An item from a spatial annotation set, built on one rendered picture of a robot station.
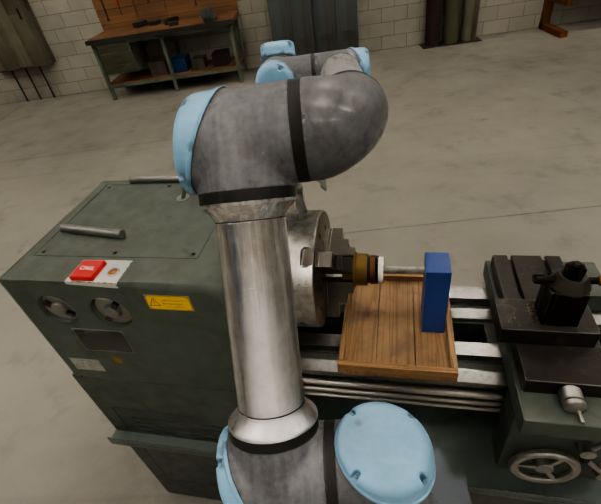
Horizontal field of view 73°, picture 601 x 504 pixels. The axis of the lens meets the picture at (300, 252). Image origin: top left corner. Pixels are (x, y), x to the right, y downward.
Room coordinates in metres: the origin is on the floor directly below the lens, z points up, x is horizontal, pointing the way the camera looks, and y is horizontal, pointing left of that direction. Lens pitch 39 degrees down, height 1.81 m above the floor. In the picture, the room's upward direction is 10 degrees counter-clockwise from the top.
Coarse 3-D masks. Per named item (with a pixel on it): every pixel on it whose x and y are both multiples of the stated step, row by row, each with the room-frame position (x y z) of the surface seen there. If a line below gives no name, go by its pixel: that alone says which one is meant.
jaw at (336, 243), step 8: (328, 232) 0.95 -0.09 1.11; (336, 232) 0.93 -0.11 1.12; (328, 240) 0.91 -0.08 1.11; (336, 240) 0.90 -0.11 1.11; (344, 240) 0.90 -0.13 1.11; (328, 248) 0.88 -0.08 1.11; (336, 248) 0.87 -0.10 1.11; (344, 248) 0.87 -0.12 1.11; (352, 248) 0.86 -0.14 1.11; (344, 256) 0.85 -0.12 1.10; (352, 256) 0.84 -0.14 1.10
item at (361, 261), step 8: (360, 256) 0.81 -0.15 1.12; (368, 256) 0.81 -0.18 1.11; (376, 256) 0.80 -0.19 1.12; (352, 264) 0.79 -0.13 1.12; (360, 264) 0.78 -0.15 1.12; (368, 264) 0.78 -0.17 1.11; (376, 264) 0.78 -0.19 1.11; (352, 272) 0.77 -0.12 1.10; (360, 272) 0.77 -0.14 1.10; (368, 272) 0.77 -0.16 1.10; (376, 272) 0.76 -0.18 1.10; (352, 280) 0.79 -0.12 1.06; (360, 280) 0.76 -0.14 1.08; (368, 280) 0.77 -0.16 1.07; (376, 280) 0.76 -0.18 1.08
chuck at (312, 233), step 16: (288, 224) 0.84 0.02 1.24; (304, 224) 0.83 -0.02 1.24; (320, 224) 0.85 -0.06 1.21; (288, 240) 0.79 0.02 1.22; (304, 240) 0.78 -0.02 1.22; (320, 240) 0.83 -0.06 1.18; (304, 272) 0.72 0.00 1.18; (320, 272) 0.78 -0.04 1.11; (304, 288) 0.70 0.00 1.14; (320, 288) 0.77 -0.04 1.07; (304, 304) 0.69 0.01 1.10; (320, 304) 0.74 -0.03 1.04; (304, 320) 0.70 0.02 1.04; (320, 320) 0.72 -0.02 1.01
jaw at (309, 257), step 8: (304, 248) 0.77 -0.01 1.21; (304, 256) 0.75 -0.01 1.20; (312, 256) 0.75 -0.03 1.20; (320, 256) 0.75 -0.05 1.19; (328, 256) 0.75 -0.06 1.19; (336, 256) 0.78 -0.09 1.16; (304, 264) 0.74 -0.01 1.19; (312, 264) 0.73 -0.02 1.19; (320, 264) 0.74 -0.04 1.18; (328, 264) 0.73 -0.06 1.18; (336, 264) 0.76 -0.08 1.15; (344, 264) 0.78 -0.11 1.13; (328, 272) 0.78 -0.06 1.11; (336, 272) 0.77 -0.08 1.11; (344, 272) 0.76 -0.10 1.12
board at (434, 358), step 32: (384, 288) 0.91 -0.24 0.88; (416, 288) 0.89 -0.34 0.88; (352, 320) 0.80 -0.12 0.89; (384, 320) 0.78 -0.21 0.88; (416, 320) 0.76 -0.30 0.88; (448, 320) 0.73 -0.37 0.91; (352, 352) 0.69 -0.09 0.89; (384, 352) 0.67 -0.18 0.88; (416, 352) 0.66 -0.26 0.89; (448, 352) 0.64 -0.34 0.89
